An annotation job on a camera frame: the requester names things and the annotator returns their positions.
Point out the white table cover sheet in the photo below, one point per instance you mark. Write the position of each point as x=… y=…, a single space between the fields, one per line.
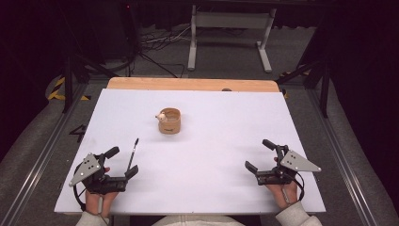
x=204 y=175

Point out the black pen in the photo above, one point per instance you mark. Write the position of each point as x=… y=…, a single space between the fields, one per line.
x=133 y=153

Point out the person's left hand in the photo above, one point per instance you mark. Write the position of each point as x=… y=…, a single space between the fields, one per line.
x=102 y=204

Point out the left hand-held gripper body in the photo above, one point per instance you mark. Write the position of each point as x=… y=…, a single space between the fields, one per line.
x=94 y=179

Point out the person's right hand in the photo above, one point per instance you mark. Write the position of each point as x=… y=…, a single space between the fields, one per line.
x=284 y=194

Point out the black metal stand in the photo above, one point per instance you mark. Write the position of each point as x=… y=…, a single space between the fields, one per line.
x=324 y=84
x=68 y=81

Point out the round wooden cup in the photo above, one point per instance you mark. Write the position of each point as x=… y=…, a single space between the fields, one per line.
x=170 y=125

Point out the small white figurine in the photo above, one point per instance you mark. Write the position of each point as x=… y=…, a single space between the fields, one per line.
x=161 y=117

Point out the person's torso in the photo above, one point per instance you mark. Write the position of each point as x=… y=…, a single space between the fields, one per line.
x=197 y=221

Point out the black triangular floor bracket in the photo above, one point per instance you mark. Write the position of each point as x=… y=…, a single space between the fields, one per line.
x=79 y=132

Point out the aluminium floor rail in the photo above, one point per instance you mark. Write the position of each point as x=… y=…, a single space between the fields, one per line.
x=342 y=163
x=40 y=163

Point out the grey metal stand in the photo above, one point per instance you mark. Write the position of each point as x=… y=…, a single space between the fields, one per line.
x=232 y=20

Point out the yellow black hazard tape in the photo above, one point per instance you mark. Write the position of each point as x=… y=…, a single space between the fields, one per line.
x=56 y=91

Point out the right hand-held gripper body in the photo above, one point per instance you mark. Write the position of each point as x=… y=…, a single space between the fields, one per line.
x=295 y=163

